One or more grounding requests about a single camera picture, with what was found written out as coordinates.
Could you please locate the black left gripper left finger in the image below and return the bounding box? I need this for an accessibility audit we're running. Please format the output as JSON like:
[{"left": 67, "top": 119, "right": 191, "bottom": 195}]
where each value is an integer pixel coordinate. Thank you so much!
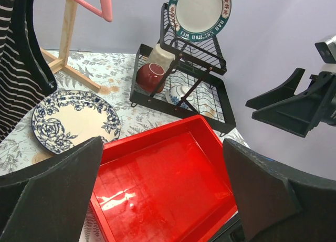
[{"left": 1, "top": 137, "right": 103, "bottom": 241}]

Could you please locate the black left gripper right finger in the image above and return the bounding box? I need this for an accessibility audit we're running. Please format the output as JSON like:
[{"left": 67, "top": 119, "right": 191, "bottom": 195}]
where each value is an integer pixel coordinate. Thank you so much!
[{"left": 223, "top": 139, "right": 335, "bottom": 241}]

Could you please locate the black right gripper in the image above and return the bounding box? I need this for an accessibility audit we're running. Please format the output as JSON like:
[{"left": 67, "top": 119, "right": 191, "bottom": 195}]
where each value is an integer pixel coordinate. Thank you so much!
[{"left": 246, "top": 68, "right": 335, "bottom": 138}]

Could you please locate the black white striped tank top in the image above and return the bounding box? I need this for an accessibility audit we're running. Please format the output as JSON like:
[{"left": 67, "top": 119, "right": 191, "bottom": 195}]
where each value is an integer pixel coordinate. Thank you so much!
[{"left": 1, "top": 0, "right": 57, "bottom": 140}]

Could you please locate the thick pink plastic hanger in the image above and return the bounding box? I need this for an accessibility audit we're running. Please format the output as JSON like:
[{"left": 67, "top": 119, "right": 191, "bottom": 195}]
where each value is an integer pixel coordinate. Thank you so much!
[{"left": 73, "top": 0, "right": 113, "bottom": 22}]

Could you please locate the blue floral plate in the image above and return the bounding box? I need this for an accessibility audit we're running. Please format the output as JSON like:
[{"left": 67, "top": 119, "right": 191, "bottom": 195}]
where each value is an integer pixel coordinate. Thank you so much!
[{"left": 31, "top": 90, "right": 121, "bottom": 154}]

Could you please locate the red plastic tray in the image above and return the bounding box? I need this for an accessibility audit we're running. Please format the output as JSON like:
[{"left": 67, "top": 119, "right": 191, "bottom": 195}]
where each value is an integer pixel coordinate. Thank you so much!
[{"left": 90, "top": 115, "right": 237, "bottom": 241}]

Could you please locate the blue white small bowl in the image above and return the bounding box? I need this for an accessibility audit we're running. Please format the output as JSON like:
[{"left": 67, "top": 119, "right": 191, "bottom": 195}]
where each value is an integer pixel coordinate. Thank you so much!
[{"left": 165, "top": 85, "right": 195, "bottom": 109}]

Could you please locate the green rimmed white plate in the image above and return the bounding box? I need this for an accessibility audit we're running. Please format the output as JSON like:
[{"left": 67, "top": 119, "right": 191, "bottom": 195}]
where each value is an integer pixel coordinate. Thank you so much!
[{"left": 167, "top": 0, "right": 232, "bottom": 42}]

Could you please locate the wooden clothes rack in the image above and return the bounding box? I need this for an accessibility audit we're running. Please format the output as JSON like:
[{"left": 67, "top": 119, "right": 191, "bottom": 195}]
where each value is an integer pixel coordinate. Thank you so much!
[{"left": 40, "top": 0, "right": 103, "bottom": 92}]

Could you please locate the cream ceramic cup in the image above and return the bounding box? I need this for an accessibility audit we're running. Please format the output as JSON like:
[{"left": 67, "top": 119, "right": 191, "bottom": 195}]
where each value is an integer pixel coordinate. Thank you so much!
[{"left": 146, "top": 44, "right": 175, "bottom": 71}]

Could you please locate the red bowl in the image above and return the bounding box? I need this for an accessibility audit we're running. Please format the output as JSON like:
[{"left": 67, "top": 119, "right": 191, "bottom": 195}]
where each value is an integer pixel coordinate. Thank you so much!
[{"left": 136, "top": 63, "right": 165, "bottom": 92}]

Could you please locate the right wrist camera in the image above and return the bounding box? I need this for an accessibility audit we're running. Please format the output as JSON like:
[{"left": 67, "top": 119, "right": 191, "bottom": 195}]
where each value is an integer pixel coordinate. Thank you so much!
[{"left": 314, "top": 35, "right": 336, "bottom": 64}]

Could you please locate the black wire dish rack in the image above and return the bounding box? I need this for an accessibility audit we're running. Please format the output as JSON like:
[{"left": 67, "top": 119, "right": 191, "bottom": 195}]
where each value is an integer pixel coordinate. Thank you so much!
[{"left": 130, "top": 3, "right": 236, "bottom": 135}]

